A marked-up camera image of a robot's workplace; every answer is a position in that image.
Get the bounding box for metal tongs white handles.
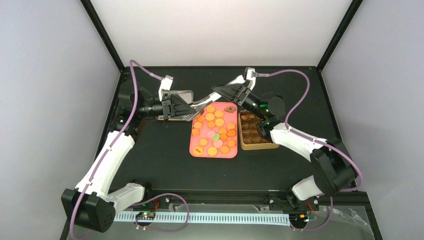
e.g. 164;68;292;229
182;75;246;122

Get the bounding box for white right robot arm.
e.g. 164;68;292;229
212;83;360;210

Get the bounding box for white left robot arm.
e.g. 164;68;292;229
61;80;197;239

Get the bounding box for silver metal tin lid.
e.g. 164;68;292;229
157;89;194;121

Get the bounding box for chocolate chip round cookie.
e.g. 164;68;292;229
226;129;237;138

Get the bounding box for gold cookie tin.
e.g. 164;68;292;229
238;110;279;151

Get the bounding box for pink sandwich cookie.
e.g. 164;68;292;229
206;130;216;139
213;139;223;148

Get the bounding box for pink plastic tray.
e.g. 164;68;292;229
189;102;238;159

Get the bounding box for green sandwich cookie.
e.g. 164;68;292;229
211;133;221;141

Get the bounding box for yellow biscuit red cross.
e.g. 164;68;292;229
192;146;204;156

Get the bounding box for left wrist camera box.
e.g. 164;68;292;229
158;75;174;101

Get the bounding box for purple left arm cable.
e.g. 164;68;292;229
68;59;190;240

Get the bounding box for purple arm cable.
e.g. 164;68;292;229
256;69;365;232
68;59;190;240

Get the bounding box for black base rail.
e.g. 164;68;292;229
144;189;320;213

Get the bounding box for white slotted cable duct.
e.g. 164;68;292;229
114;211;291;226

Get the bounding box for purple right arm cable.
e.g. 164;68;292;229
256;69;365;232

